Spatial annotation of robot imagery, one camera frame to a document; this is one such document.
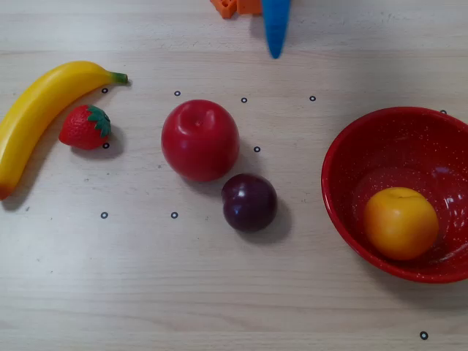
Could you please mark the blue hinged gripper jaw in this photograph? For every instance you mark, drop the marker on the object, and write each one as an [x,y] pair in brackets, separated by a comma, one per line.
[276,25]

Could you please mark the orange yellow toy peach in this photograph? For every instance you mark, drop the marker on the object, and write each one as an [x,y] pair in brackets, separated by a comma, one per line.
[400,223]

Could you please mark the orange robot base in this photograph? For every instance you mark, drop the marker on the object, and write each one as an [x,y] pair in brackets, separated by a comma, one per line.
[248,6]

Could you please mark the red speckled bowl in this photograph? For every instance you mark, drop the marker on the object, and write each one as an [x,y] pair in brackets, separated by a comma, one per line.
[384,146]

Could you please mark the red toy apple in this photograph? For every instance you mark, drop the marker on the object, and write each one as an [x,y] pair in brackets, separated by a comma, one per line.
[199,142]

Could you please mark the dark purple toy plum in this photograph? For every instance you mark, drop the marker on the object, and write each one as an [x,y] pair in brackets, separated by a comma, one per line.
[248,203]

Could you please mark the red toy strawberry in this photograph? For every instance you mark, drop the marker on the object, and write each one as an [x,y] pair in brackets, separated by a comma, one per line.
[80,128]

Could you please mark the yellow toy banana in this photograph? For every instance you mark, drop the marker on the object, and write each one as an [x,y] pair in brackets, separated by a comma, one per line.
[36,106]

